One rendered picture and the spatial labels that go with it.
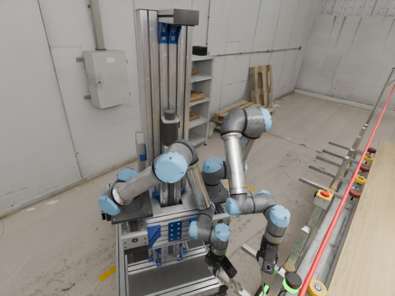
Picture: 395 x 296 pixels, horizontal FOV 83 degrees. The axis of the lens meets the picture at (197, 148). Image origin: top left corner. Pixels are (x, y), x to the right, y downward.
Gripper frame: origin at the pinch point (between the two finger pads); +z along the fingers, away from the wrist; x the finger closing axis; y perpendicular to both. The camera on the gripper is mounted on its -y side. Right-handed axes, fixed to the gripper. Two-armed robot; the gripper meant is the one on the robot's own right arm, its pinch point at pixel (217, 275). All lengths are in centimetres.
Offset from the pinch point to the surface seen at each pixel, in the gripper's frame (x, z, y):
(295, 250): -27.2, -19.9, -26.2
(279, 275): -2.2, -28.9, -26.1
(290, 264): -27.2, -8.8, -27.0
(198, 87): -228, -15, 215
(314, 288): -23.7, -8.7, -40.4
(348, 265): -50, -8, -51
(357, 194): -122, -9, -43
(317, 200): -51, -37, -24
